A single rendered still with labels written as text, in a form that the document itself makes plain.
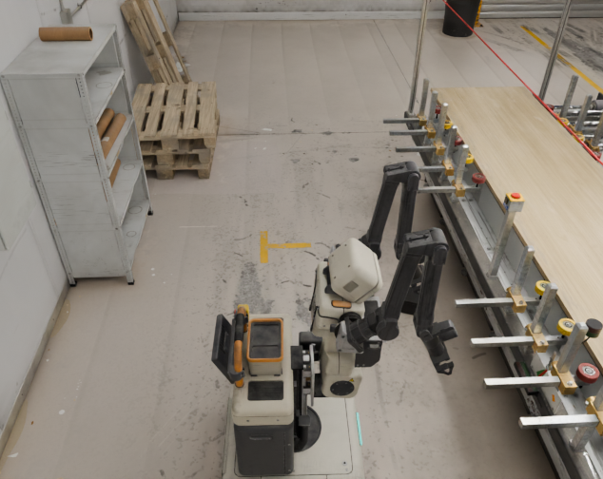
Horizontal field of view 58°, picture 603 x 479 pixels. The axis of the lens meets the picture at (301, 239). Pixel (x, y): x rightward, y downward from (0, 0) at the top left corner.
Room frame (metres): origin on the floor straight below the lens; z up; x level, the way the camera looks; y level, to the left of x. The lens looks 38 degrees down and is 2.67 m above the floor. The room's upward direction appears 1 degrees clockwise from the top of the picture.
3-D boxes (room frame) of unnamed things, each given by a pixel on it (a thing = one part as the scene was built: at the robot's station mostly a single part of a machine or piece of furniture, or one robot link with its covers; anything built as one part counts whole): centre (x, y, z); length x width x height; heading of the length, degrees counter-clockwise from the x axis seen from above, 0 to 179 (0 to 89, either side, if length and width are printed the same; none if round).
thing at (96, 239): (3.31, 1.45, 0.78); 0.90 x 0.45 x 1.55; 4
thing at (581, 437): (1.20, -1.09, 0.91); 0.04 x 0.04 x 0.48; 4
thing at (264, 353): (1.56, 0.15, 0.87); 0.23 x 0.15 x 0.11; 2
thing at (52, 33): (3.42, 1.46, 1.59); 0.30 x 0.08 x 0.08; 94
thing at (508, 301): (1.91, -0.96, 0.80); 0.43 x 0.03 x 0.04; 94
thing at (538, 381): (1.41, -0.97, 0.84); 0.43 x 0.03 x 0.04; 94
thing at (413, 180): (1.79, -0.42, 1.40); 0.11 x 0.06 x 0.43; 2
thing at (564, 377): (1.43, -1.08, 0.85); 0.14 x 0.06 x 0.05; 4
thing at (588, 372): (1.42, -1.16, 0.85); 0.08 x 0.08 x 0.11
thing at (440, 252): (1.36, -0.43, 1.40); 0.11 x 0.06 x 0.43; 2
